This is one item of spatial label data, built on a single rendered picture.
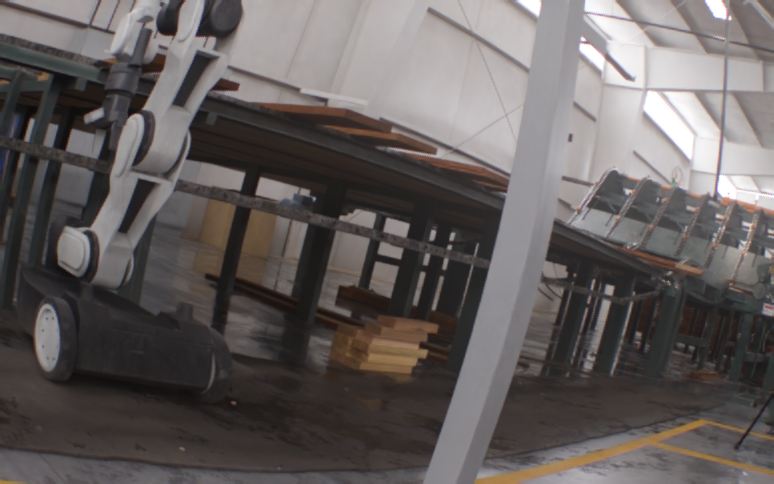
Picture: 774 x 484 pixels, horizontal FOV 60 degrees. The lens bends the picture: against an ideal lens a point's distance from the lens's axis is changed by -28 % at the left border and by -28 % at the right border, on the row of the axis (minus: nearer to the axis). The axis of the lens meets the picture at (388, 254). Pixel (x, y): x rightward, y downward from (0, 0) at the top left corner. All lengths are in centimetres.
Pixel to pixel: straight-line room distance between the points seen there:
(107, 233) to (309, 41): 948
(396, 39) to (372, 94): 85
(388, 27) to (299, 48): 123
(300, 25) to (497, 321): 1010
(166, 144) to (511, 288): 97
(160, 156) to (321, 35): 961
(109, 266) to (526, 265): 113
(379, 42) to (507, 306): 1031
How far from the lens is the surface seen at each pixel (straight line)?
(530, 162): 131
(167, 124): 197
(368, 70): 1145
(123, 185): 196
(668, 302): 666
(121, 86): 180
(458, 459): 132
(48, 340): 187
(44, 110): 246
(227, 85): 259
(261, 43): 1082
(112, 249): 206
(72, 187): 862
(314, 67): 1150
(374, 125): 285
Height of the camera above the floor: 52
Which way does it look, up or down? 1 degrees down
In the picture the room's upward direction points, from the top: 14 degrees clockwise
